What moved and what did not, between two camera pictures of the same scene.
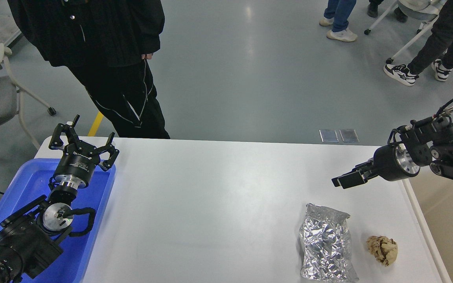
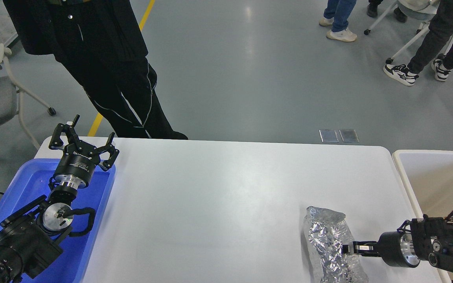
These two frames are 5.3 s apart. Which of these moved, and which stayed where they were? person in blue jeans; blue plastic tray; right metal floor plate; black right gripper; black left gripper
Moved: black right gripper
Stayed: right metal floor plate; black left gripper; blue plastic tray; person in blue jeans
